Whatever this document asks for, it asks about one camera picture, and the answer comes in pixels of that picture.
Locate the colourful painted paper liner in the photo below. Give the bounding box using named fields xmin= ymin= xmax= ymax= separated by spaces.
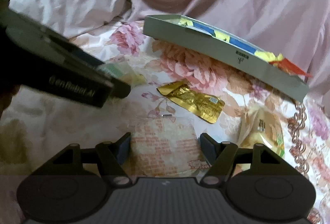
xmin=178 ymin=17 xmax=284 ymax=63

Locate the yellow green snack packet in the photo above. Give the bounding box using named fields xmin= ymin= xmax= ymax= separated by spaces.
xmin=97 ymin=61 xmax=146 ymax=87

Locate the red orange tofu snack packet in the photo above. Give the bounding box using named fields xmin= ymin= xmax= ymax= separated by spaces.
xmin=269 ymin=58 xmax=313 ymax=77

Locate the grey cardboard tray box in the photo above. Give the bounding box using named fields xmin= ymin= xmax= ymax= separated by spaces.
xmin=143 ymin=14 xmax=309 ymax=102

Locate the floral bed sheet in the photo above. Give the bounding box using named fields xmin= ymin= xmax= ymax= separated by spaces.
xmin=1 ymin=22 xmax=329 ymax=223

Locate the round rice cracker packet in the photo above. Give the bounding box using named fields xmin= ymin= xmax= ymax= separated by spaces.
xmin=127 ymin=116 xmax=209 ymax=177

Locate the gold foil snack packet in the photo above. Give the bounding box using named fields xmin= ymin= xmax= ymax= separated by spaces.
xmin=157 ymin=81 xmax=225 ymax=124

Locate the toast bread packet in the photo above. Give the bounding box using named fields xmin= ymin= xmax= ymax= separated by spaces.
xmin=237 ymin=105 xmax=285 ymax=158

